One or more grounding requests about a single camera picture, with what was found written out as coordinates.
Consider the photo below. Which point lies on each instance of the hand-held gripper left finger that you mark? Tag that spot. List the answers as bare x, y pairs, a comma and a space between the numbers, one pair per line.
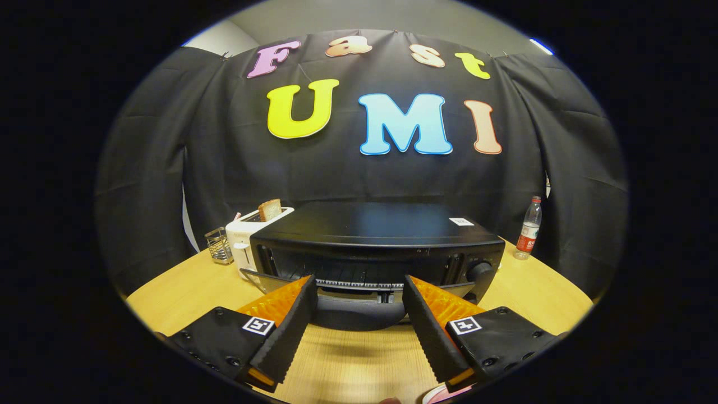
291, 331

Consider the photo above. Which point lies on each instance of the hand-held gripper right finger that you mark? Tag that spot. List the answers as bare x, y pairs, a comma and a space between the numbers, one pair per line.
429, 334

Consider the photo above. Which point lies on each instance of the white square plate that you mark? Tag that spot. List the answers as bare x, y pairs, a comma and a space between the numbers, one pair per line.
435, 396

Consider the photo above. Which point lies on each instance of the black toaster oven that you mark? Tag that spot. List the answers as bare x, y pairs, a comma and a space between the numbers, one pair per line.
370, 224

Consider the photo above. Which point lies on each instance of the white toaster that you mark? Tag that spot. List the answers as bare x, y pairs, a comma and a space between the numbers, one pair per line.
240, 241

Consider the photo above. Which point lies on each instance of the toasted bread slice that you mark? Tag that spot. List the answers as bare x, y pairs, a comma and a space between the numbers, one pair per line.
270, 210

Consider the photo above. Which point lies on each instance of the clear bottle with red label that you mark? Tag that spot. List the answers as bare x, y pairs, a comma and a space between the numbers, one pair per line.
528, 233

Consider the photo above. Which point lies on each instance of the black backdrop cloth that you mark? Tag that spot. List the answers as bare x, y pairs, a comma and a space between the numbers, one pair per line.
224, 163

